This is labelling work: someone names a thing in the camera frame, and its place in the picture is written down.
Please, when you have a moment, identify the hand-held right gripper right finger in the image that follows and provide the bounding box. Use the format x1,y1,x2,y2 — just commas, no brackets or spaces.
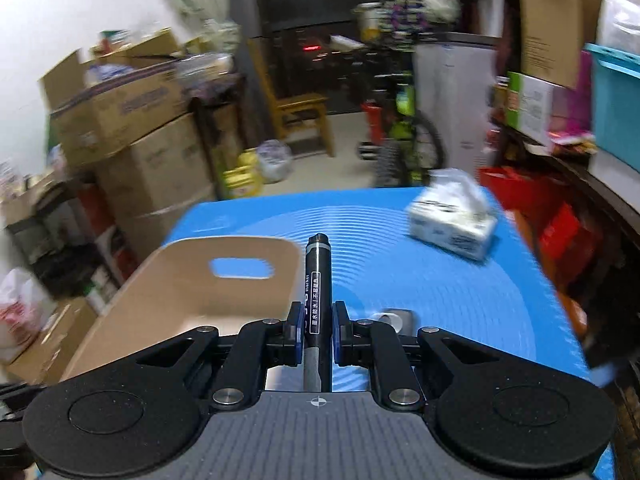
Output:
332,300,502,411

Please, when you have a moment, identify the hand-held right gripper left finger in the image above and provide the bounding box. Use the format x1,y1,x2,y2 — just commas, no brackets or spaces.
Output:
122,301,306,411

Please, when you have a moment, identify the black marker pen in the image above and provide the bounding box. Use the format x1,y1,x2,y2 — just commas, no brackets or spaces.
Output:
301,232,333,395

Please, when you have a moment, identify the beige plastic basket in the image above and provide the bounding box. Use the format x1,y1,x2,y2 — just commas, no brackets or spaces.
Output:
60,237,306,386

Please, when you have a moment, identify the flat cardboard box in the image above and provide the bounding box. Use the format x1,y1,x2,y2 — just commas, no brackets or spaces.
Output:
6,299,99,387

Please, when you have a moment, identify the blue silicone mat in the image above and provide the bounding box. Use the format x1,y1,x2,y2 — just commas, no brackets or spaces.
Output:
165,187,617,480

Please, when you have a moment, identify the white red-print plastic bag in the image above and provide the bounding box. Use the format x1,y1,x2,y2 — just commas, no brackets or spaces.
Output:
0,267,57,367

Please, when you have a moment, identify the white tissue box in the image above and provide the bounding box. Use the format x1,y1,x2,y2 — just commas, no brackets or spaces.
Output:
407,167,499,262

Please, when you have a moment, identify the yellow plastic jug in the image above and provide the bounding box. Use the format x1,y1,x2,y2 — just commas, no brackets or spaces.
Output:
222,150,264,199

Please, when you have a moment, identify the clear plastic bag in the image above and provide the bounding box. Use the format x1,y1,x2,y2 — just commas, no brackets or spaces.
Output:
255,139,294,184

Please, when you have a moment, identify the black metal cart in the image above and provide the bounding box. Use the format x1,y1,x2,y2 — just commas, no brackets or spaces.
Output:
5,180,117,302

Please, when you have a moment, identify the large plain cardboard box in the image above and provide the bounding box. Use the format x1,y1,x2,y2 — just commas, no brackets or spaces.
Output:
95,112,219,261

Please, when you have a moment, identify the green black bicycle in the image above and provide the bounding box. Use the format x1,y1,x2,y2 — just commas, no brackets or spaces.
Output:
356,42,447,189

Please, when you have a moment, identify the yellow wooden chair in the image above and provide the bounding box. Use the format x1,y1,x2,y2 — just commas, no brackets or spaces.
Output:
248,37,336,158

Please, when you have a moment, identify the red shopping bag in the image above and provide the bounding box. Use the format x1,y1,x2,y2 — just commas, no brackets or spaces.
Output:
477,165,597,272

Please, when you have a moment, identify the dark wooden side table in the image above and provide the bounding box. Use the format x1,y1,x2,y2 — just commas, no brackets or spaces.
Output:
187,72,252,196

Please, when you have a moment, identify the white cabinet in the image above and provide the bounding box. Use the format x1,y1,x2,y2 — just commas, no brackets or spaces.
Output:
412,32,502,187

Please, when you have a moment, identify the bag of plastic bottles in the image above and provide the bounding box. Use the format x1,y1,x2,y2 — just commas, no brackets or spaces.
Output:
177,52,237,87

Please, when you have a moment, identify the green white carton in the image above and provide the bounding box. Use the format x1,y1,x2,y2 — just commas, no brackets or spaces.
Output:
505,72,557,144

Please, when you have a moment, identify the small open cardboard box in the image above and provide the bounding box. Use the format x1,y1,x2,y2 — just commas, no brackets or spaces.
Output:
99,27,182,62

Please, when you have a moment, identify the pink carton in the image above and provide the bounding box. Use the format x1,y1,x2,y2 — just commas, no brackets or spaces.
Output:
552,50,594,134

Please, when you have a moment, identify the pile of patterned bags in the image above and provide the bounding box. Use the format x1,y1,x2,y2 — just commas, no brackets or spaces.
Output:
374,0,462,42

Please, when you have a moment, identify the teal plastic storage bin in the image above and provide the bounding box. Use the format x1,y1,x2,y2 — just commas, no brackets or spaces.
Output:
582,42,640,159

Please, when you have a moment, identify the tall brown cardboard box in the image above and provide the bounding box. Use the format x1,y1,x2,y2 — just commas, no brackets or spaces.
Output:
517,0,606,91

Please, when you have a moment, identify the white plastic bags pile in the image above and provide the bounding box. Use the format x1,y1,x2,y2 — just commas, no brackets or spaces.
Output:
597,0,640,57

